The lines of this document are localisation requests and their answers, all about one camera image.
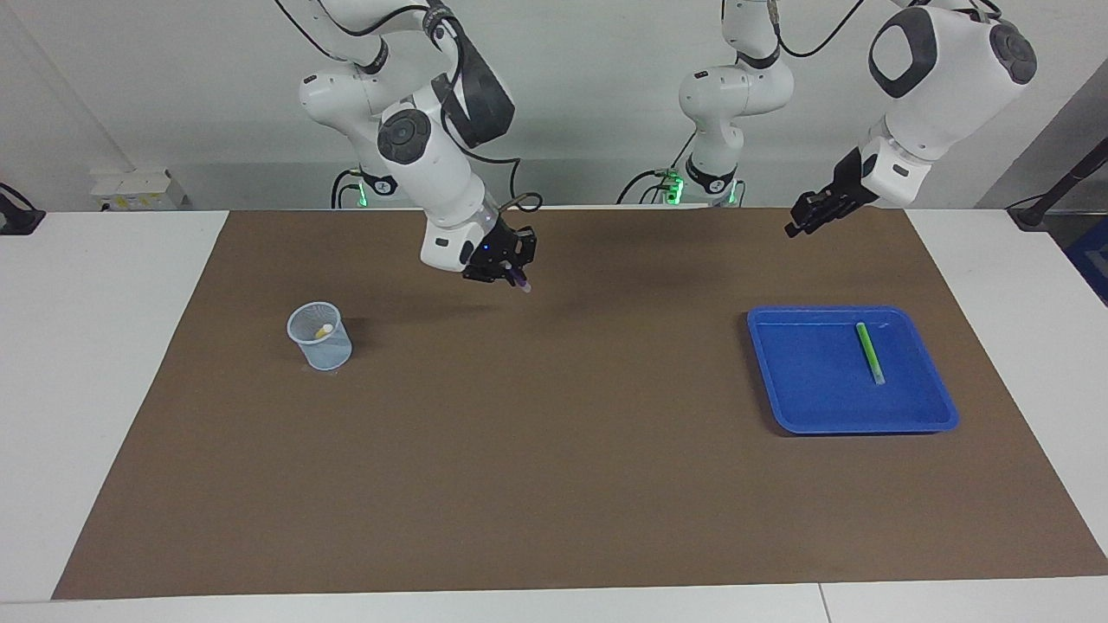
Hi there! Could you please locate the black stand pole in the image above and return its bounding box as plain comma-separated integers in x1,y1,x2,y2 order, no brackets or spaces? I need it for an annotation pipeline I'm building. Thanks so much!
1007,137,1108,231

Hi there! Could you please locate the brown table mat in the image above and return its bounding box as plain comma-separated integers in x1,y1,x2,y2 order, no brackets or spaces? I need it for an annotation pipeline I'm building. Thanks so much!
52,206,1108,601

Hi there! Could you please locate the white box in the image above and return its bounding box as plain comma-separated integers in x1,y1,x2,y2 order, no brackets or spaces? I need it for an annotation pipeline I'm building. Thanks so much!
90,167,187,212

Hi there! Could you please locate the green pen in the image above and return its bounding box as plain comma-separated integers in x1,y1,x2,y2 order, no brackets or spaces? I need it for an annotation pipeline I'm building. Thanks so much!
855,322,886,386

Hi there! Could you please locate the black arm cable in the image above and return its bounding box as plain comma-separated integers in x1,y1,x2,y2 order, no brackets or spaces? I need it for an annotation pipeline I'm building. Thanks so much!
770,0,866,60
275,0,544,214

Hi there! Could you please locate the light blue mesh cup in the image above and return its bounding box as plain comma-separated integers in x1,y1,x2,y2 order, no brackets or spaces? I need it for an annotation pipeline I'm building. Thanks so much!
287,301,353,371

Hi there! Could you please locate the blue plastic tray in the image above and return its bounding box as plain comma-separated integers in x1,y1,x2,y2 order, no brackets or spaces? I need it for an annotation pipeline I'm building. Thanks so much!
746,305,960,435

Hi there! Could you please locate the blue object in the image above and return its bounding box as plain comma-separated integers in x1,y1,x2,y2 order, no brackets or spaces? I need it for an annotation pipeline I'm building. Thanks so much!
1066,216,1108,305

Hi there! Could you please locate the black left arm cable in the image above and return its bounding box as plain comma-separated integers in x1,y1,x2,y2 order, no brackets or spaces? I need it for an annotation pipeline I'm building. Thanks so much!
770,0,866,60

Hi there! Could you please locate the black left base cable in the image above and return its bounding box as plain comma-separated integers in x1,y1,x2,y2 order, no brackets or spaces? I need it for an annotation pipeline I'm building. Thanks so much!
616,130,698,206

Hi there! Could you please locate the black clamp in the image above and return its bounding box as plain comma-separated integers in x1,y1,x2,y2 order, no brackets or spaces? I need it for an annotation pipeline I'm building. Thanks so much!
0,183,46,236

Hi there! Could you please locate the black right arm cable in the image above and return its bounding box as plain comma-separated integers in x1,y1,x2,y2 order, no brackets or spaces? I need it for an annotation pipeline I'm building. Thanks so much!
275,0,544,214

